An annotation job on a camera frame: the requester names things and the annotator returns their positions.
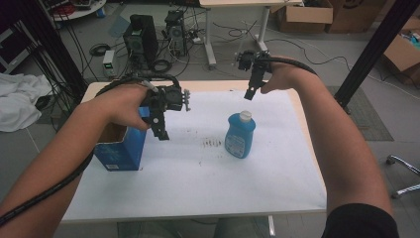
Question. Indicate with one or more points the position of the blue cardboard box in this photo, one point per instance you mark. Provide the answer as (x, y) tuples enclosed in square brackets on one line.
[(120, 147)]

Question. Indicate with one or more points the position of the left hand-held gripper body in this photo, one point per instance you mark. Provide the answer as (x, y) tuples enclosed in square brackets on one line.
[(166, 98)]

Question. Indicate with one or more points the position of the person's right hand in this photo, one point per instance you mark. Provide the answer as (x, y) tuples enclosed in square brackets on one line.
[(284, 75)]

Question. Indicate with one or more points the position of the grey floor mat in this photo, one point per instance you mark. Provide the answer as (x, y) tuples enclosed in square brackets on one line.
[(365, 114)]

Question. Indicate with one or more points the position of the white desk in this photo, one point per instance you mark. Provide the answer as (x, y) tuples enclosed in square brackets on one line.
[(237, 20)]

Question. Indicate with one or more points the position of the black metal stand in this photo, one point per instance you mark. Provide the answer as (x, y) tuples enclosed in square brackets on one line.
[(373, 54), (52, 49)]

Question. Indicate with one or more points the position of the white cloth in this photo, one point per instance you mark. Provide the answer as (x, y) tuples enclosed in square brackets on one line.
[(20, 99)]

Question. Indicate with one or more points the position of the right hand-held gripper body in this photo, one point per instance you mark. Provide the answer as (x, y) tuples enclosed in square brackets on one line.
[(252, 59)]

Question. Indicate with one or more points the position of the round white table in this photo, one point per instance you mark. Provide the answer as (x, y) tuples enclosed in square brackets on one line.
[(77, 10)]

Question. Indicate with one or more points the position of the white power supply unit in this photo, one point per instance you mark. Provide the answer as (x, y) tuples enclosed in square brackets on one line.
[(109, 62)]

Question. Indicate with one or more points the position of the person's left hand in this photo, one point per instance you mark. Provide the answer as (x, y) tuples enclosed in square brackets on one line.
[(124, 105)]

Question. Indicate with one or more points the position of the chrome chair base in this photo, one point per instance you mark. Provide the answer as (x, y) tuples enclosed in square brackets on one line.
[(404, 175)]

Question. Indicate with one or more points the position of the blue bottle with white cap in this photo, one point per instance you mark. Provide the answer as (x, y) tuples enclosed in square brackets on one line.
[(240, 136)]

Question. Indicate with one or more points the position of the black computer tower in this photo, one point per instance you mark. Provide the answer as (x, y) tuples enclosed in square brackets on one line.
[(142, 39)]

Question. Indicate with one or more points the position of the open brown cardboard box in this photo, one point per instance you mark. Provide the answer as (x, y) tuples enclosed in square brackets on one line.
[(402, 54)]

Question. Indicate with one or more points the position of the grey computer tower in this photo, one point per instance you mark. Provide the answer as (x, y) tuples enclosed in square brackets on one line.
[(175, 31)]

